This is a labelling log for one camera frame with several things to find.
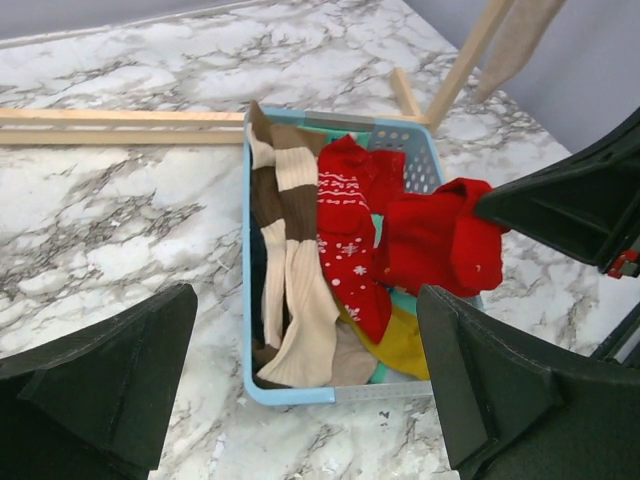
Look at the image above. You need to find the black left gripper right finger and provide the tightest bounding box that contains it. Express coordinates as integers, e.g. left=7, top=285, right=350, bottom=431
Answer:
left=417, top=286, right=639, bottom=479

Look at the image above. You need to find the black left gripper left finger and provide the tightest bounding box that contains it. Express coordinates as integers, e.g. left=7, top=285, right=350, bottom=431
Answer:
left=1, top=284, right=198, bottom=479

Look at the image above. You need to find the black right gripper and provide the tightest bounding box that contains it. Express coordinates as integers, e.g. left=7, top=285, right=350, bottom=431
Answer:
left=474, top=111, right=639, bottom=363

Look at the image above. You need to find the red santa sock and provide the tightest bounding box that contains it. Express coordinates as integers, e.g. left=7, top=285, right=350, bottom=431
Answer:
left=374, top=178, right=507, bottom=297

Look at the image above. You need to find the red beige reindeer sock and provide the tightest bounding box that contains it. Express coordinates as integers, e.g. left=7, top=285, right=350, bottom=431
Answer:
left=475, top=0, right=566, bottom=102

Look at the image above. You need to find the yellow sock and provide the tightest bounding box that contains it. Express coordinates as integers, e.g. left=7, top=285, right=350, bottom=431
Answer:
left=338, top=292, right=430, bottom=381

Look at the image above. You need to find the blue perforated plastic basket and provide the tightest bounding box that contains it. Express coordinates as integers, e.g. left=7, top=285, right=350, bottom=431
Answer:
left=243, top=104, right=459, bottom=406

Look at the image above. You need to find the cream ribbed sock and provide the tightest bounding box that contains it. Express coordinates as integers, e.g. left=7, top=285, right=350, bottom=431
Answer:
left=246, top=102, right=338, bottom=388

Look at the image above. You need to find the red snowflake sock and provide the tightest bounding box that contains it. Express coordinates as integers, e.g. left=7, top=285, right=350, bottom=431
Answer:
left=317, top=134, right=405, bottom=344

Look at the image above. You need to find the wooden hanger rack frame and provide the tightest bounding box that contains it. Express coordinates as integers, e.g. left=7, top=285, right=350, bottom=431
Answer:
left=1, top=0, right=514, bottom=148

